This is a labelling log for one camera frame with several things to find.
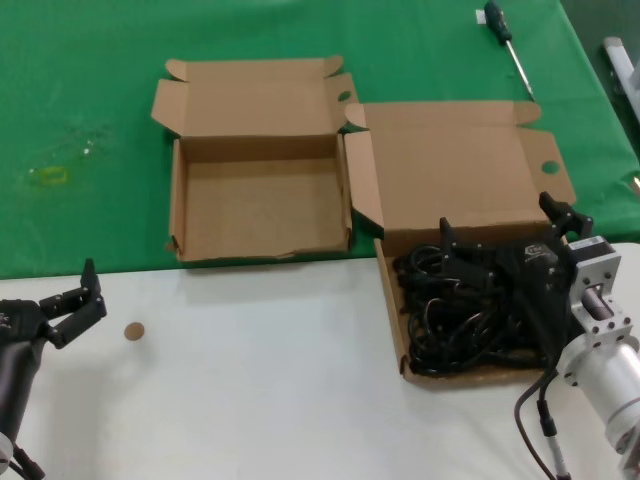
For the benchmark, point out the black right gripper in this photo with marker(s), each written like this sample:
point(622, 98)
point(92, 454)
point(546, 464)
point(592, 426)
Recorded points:
point(535, 270)

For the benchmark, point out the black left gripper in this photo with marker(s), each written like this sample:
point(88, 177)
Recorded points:
point(20, 325)

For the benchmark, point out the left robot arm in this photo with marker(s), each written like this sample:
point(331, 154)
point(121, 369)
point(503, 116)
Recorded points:
point(4, 450)

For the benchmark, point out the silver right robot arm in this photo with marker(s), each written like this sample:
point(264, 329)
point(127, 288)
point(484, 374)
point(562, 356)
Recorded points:
point(615, 370)

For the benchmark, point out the open brown cardboard box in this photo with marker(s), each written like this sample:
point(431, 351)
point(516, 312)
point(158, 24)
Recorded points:
point(260, 200)
point(450, 165)

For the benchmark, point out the round brown cardboard disc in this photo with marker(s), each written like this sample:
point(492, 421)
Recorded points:
point(134, 331)

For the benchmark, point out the grey metal bar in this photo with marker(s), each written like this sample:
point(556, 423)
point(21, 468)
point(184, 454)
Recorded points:
point(620, 60)

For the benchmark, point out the green tablecloth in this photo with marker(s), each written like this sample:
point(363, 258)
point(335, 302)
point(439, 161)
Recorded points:
point(100, 75)

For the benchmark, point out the small white paper piece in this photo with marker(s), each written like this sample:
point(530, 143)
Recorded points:
point(480, 16)

